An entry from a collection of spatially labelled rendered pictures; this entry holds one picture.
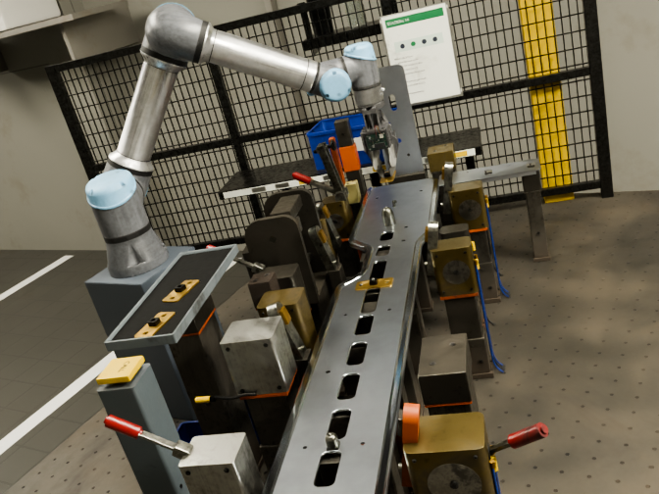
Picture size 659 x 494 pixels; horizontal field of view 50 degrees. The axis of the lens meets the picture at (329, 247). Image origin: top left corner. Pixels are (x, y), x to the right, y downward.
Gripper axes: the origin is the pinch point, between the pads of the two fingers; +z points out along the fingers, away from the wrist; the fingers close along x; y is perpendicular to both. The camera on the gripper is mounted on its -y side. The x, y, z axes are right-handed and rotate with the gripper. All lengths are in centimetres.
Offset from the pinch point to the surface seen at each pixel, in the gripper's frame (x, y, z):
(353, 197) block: -12.4, -6.1, 8.2
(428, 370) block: 15, 86, 7
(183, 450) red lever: -21, 106, 3
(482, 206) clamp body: 24.3, 8.4, 11.2
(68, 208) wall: -299, -276, 77
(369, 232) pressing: -5.2, 16.6, 10.3
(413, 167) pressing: 3.8, -26.5, 8.9
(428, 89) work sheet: 10, -54, -8
